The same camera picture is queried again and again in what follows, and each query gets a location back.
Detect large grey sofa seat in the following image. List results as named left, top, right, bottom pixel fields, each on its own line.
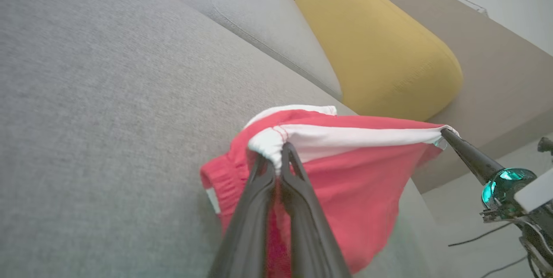
left=0, top=0, right=437, bottom=278

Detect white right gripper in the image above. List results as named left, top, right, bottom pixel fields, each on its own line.
left=441, top=128, right=553, bottom=278

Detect yellow sofa cushion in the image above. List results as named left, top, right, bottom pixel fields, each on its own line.
left=296, top=0, right=464, bottom=122

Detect grey sofa cushion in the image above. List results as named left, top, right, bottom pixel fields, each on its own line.
left=181, top=0, right=343, bottom=99

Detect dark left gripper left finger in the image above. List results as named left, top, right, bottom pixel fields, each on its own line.
left=207, top=154, right=277, bottom=278

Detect thin black cable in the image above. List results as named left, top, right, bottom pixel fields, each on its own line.
left=480, top=256, right=529, bottom=278
left=448, top=222, right=517, bottom=247

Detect red white-trimmed shorts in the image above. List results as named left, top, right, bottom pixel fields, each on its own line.
left=200, top=104, right=458, bottom=278

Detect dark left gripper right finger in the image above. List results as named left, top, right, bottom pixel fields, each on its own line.
left=280, top=142, right=353, bottom=278

